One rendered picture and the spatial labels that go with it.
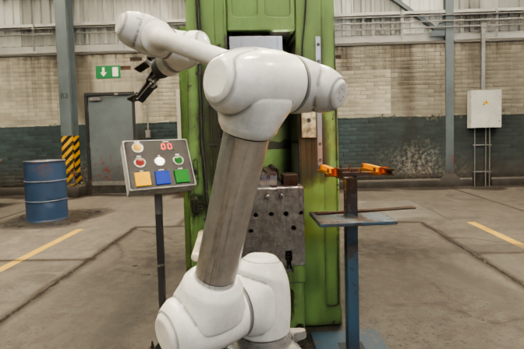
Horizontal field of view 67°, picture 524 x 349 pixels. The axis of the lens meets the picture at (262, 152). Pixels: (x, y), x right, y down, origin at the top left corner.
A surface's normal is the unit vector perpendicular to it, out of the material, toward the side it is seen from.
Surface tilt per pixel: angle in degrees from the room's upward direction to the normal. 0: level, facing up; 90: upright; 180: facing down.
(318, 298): 90
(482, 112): 90
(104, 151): 90
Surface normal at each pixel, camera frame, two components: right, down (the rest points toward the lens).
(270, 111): 0.52, 0.48
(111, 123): -0.03, 0.05
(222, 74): -0.76, -0.02
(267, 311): 0.62, 0.04
